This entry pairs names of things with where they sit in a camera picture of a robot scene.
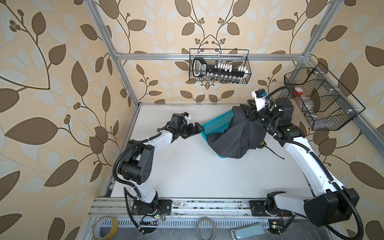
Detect right wire basket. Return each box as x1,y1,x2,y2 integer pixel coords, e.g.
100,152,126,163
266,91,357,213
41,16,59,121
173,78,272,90
284,62,366,131

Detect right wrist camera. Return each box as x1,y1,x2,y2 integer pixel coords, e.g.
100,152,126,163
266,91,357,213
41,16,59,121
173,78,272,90
252,89,268,112

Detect yellow tape roll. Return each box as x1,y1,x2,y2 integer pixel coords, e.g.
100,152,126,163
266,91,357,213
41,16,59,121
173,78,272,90
92,216,119,240

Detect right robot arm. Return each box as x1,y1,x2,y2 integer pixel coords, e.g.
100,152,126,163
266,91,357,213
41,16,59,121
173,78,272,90
241,86,364,240

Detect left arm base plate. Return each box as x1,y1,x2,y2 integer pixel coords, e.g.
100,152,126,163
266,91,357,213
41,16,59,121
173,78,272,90
132,199,172,216

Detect wire basket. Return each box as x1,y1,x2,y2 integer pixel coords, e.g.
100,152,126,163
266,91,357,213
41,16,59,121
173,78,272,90
284,62,366,131
189,48,252,85

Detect black white tool set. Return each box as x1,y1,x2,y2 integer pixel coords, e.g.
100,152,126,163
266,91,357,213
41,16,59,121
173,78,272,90
192,57,246,78

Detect teal plastic basket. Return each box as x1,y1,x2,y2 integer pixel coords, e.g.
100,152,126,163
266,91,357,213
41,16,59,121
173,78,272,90
201,111,234,142

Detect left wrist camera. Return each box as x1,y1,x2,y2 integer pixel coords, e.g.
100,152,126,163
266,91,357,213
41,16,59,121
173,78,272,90
182,112,191,124

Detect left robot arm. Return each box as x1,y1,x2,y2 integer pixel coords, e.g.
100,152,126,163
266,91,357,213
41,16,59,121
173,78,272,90
113,113,204,208

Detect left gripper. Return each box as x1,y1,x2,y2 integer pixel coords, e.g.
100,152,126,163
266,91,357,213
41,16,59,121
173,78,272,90
176,121,205,137

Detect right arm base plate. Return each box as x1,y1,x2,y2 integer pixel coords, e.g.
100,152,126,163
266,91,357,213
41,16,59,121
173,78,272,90
249,200,293,217

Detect grey tape ring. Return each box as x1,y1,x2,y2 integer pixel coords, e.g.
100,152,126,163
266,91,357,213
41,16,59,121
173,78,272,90
195,217,217,240

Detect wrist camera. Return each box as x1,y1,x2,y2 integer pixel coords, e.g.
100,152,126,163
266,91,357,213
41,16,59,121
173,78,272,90
252,89,268,112
182,112,191,124

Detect red white small item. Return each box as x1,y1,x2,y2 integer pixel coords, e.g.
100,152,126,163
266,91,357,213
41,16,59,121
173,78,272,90
293,87,304,96

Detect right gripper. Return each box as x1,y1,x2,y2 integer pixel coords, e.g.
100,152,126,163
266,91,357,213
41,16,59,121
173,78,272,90
240,99,278,129

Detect aluminium front rail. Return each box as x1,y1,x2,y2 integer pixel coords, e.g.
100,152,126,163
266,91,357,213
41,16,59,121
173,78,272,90
88,197,337,220

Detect dark grey trousers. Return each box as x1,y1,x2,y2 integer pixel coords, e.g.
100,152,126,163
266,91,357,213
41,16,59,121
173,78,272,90
207,106,267,159

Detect back wire basket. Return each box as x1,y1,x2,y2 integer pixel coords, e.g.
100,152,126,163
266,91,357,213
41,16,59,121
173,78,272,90
189,48,252,85

